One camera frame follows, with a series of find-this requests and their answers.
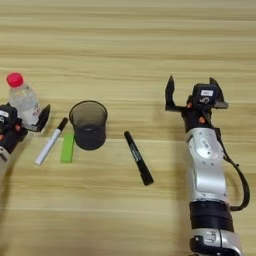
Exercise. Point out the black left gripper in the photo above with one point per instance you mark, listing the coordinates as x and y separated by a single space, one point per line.
13 136

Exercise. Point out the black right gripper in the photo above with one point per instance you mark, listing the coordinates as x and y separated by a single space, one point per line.
200 116

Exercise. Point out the clear water bottle red cap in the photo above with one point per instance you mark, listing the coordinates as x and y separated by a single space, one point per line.
25 100

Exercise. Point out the white marker with black cap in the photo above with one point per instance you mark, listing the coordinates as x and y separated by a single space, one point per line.
50 145

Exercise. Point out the black mesh pen cup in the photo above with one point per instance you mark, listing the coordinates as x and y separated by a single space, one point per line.
89 133

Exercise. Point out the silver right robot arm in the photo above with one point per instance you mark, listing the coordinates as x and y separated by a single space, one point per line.
206 166

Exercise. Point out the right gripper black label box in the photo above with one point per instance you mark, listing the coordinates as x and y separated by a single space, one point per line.
205 93

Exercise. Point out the green rectangular block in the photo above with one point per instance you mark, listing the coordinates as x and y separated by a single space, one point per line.
67 148

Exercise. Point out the black marker pen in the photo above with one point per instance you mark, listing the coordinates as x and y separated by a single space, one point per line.
138 158

